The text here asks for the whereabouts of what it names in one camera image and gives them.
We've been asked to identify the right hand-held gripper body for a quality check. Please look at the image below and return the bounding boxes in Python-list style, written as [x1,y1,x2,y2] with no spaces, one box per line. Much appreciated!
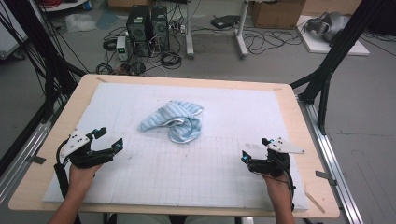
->
[247,136,305,178]

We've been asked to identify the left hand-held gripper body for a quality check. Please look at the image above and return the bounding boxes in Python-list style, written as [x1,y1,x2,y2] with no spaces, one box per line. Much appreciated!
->
[60,128,115,171]

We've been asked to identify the blue striped towel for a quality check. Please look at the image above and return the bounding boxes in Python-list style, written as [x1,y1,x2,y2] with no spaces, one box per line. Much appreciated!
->
[137,100,205,145]

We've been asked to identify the person's left hand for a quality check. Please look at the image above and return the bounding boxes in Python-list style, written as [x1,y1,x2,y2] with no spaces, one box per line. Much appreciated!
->
[67,162,105,195]

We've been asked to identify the person's right hand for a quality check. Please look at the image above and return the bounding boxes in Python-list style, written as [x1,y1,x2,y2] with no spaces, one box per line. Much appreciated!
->
[261,172,292,201]

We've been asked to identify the black tape piece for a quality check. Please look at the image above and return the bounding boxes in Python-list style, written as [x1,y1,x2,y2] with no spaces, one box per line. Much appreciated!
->
[25,154,48,165]

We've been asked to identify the grey tape piece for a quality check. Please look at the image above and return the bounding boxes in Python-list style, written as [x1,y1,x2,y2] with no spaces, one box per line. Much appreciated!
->
[315,170,338,187]

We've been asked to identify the white foam mat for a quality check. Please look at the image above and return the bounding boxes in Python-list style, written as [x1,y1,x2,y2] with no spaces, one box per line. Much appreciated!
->
[41,82,310,211]

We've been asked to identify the thin wooden stick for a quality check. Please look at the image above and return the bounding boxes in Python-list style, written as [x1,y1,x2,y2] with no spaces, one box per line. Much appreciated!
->
[303,188,327,216]

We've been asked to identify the person's grey trousers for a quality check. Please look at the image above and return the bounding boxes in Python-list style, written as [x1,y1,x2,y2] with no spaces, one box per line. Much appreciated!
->
[115,214,236,224]

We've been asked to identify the white power supply unit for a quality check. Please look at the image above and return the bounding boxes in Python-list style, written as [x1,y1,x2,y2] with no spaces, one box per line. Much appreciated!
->
[115,35,129,62]

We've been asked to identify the white floor board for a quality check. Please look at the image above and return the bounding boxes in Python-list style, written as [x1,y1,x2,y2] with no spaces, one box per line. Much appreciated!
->
[295,14,371,57]

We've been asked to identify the large black computer tower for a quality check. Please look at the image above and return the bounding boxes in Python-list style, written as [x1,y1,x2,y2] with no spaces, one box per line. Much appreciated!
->
[125,5,153,58]

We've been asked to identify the white desk leg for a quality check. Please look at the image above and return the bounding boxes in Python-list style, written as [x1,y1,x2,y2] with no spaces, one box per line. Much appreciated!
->
[234,0,250,59]
[184,0,196,60]

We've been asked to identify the clear plastic bag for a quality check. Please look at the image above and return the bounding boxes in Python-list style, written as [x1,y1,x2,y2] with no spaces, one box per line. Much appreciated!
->
[64,12,98,34]

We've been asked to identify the slim black computer tower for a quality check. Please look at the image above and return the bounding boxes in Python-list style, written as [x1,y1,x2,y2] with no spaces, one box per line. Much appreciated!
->
[150,6,171,52]

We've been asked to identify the brown cardboard box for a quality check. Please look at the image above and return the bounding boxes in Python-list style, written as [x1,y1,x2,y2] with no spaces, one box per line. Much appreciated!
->
[250,0,306,30]

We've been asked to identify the black flat device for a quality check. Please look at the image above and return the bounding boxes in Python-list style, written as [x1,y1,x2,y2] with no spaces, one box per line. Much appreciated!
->
[210,14,241,30]

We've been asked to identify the grey headset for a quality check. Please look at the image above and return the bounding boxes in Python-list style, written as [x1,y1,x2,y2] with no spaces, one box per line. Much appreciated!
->
[305,11,351,43]

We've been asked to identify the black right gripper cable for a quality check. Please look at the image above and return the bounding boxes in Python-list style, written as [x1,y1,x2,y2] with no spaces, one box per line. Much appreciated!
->
[274,158,297,213]

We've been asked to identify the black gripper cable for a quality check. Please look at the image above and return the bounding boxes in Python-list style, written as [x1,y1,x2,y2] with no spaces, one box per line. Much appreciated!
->
[53,139,72,200]
[274,158,297,213]

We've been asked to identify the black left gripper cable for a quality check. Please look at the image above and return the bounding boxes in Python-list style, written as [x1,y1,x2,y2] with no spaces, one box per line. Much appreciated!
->
[53,139,72,200]

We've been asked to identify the aluminium rail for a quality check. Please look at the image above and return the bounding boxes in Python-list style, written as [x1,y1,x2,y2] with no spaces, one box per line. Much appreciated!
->
[297,98,364,224]
[0,102,61,203]

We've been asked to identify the black metal frame stand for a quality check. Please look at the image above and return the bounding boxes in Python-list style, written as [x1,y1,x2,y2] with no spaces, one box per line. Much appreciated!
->
[289,0,388,135]
[0,0,89,123]

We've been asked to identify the coiled black cable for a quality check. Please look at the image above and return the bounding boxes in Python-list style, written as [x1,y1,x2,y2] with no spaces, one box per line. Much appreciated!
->
[160,50,183,70]

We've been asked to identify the tangle of floor cables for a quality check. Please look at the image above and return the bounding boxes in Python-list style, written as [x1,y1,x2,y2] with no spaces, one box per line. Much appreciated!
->
[242,25,310,56]

